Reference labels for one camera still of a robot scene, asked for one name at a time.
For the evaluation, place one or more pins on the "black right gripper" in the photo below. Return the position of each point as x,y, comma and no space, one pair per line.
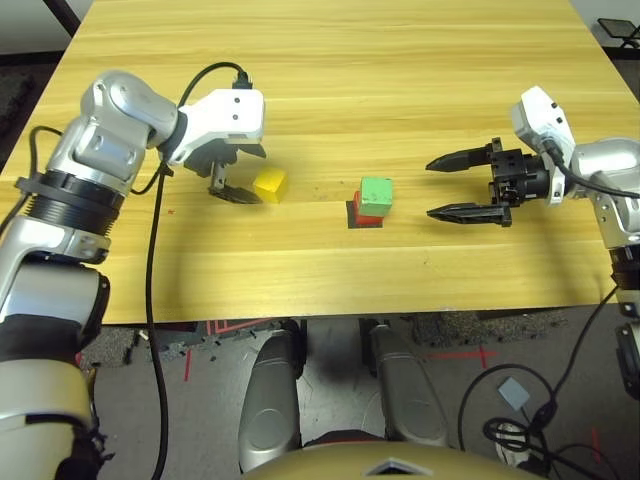
520,175

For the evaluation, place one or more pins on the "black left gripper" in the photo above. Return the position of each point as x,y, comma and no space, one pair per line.
210,160

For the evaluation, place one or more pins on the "yellow wooden block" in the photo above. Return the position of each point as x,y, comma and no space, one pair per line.
272,185

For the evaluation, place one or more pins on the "green wooden block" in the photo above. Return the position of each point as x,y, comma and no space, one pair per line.
376,195

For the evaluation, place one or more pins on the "red wooden block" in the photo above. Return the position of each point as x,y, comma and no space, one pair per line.
370,219

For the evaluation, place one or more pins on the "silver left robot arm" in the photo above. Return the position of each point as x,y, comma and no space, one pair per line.
110,125

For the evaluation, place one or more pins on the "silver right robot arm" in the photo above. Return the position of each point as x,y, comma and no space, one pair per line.
605,160

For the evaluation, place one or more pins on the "black square marker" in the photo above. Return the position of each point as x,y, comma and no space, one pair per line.
350,221

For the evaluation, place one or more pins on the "black mat with red lines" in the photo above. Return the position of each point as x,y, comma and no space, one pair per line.
240,327

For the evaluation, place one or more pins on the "red tape cross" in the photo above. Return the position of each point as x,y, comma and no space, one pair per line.
482,354

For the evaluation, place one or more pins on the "grey card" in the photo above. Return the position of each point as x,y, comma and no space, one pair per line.
513,391

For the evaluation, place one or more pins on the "black stand with plate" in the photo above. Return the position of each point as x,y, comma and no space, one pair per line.
617,27

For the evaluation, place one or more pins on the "grey right robot leg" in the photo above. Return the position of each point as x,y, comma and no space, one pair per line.
405,400

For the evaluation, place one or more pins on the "grey robot leg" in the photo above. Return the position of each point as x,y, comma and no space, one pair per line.
270,400
405,400

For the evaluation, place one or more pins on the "grey left robot leg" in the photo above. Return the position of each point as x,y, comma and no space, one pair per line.
270,400

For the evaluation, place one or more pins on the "black floor mat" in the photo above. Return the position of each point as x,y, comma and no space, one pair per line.
20,110

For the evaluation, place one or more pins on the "black metal bar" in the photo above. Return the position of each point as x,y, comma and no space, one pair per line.
62,17

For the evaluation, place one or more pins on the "white sneaker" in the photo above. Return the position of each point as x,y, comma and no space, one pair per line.
511,441

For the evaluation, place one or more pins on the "gold robot torso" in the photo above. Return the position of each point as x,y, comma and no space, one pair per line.
325,465

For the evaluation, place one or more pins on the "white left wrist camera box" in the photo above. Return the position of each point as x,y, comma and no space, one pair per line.
225,115

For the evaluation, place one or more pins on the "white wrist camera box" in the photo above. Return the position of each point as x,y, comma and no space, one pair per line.
537,117
225,115

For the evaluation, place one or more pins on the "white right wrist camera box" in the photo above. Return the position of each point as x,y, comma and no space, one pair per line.
537,117

